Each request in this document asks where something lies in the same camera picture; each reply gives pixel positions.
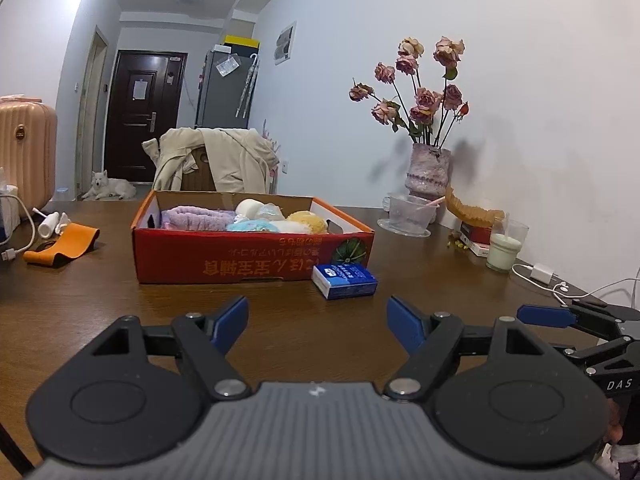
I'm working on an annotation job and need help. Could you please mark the brown chair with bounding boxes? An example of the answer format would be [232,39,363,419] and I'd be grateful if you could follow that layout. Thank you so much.
[180,145,218,192]

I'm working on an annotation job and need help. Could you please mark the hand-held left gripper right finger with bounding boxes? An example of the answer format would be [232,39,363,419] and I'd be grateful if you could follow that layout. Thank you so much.
[382,295,551,403]

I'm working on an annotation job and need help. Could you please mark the light blue cloth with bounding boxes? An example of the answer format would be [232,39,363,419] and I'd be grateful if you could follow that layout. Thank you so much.
[225,217,281,233]

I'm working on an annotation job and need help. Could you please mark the yellow and white plush toy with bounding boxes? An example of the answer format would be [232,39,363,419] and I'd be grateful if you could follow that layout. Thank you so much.
[270,210,328,235]

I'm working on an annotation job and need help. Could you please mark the glass of milk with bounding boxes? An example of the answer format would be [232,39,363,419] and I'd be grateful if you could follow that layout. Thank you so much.
[486,217,530,273]

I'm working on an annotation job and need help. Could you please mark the beige jacket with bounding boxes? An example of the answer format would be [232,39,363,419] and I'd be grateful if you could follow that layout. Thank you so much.
[141,127,280,195]

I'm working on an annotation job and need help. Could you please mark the white power adapter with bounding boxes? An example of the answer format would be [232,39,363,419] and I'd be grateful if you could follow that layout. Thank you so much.
[0,167,23,241]

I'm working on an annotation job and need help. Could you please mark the white charger cable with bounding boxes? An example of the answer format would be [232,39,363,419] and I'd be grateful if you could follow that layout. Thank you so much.
[511,262,640,311]

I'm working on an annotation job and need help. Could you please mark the small blue and white box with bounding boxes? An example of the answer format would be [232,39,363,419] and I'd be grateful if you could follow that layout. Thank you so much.
[311,262,378,301]

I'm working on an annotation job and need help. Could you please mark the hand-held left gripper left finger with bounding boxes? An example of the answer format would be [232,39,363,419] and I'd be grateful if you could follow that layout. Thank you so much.
[90,295,251,402]

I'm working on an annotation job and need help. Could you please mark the white dog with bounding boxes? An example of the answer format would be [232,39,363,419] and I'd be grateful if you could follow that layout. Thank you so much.
[81,170,137,201]

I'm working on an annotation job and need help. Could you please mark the red book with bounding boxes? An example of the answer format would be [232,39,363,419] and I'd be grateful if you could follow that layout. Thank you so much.
[460,221,493,245]

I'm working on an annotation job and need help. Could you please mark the white interior door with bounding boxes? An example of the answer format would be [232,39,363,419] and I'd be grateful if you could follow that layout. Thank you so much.
[75,30,108,196]

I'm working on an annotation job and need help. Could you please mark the orange strap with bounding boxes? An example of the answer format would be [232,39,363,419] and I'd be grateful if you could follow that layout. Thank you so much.
[22,223,101,267]

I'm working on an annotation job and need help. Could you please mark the grey refrigerator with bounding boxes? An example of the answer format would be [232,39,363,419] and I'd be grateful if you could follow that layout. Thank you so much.
[195,49,261,131]

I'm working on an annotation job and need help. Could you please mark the mottled pink vase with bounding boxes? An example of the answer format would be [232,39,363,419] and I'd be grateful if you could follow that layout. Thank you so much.
[405,142,452,201]

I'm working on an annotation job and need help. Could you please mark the folded umbrella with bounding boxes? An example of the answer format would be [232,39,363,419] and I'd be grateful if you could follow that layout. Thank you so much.
[235,52,260,118]

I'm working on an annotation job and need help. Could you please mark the yellow box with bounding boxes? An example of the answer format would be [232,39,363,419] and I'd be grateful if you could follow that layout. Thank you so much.
[222,35,261,58]

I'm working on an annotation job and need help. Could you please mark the red cardboard box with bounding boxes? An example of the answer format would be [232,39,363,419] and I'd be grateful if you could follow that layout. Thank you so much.
[131,190,376,285]

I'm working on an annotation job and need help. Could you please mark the white wall panel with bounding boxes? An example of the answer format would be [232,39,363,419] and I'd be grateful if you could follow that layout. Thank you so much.
[274,21,297,66]

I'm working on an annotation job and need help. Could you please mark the small white bottle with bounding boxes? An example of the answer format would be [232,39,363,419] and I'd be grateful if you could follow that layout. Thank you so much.
[32,207,71,238]

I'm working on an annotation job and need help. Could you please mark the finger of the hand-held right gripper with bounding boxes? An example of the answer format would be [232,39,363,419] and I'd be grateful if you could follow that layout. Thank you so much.
[552,335,640,376]
[516,299,640,333]

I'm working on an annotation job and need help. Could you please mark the white soft roll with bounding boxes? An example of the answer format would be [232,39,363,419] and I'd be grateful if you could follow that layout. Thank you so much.
[235,199,272,222]

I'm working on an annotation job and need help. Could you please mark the pink ribbed suitcase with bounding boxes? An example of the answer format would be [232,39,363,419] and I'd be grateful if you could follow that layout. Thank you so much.
[0,94,58,211]

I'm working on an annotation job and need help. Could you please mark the purple towel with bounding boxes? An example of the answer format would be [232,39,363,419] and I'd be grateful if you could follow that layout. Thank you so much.
[161,205,238,231]

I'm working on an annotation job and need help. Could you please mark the dried pink roses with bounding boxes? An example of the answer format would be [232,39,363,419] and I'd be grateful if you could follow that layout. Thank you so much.
[349,36,472,151]

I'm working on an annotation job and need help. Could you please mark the dark entrance door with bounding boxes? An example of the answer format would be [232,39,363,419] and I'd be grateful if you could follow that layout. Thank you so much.
[104,50,188,183]

